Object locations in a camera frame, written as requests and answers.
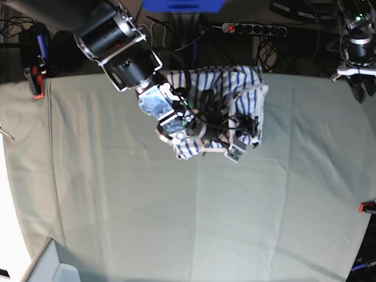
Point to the red black right clamp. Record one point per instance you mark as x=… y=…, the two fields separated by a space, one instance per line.
x=368 y=207

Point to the blue white striped t-shirt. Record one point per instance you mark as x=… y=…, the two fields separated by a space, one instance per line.
x=227 y=97

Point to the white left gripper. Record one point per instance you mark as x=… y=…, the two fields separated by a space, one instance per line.
x=357 y=60

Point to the black power strip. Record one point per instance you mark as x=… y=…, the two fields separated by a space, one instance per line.
x=254 y=29

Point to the blue box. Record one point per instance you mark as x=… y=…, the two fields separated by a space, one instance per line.
x=183 y=5

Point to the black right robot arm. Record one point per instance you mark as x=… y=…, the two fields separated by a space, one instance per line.
x=106 y=33

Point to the red black clamp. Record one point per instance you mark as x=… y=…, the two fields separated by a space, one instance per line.
x=35 y=80
x=368 y=207

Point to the red black left clamp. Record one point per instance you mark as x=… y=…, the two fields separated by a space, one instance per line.
x=35 y=80

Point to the black round bag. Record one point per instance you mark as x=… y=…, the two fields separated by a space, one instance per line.
x=65 y=53

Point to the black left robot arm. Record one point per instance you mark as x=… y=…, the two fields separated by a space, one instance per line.
x=356 y=20

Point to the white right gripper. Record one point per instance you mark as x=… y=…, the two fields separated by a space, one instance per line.
x=207 y=139

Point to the green table cloth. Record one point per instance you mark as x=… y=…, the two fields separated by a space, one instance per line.
x=86 y=169

